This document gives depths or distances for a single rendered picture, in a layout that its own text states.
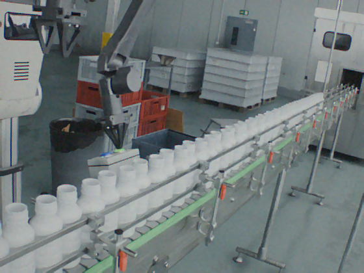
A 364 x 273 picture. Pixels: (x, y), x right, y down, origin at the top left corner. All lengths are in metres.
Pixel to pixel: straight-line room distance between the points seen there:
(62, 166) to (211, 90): 5.37
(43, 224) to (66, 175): 2.34
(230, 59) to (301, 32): 4.12
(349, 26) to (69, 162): 4.20
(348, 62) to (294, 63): 5.90
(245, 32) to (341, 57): 6.56
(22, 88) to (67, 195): 0.66
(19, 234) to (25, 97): 0.74
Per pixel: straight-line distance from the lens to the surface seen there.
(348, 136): 5.75
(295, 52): 11.46
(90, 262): 0.81
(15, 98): 1.30
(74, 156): 2.94
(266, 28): 11.74
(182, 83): 8.36
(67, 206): 0.73
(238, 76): 7.72
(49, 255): 0.71
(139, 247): 0.91
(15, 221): 0.65
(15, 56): 1.28
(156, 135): 1.96
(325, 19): 5.76
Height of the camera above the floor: 1.48
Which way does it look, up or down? 16 degrees down
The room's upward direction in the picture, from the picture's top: 8 degrees clockwise
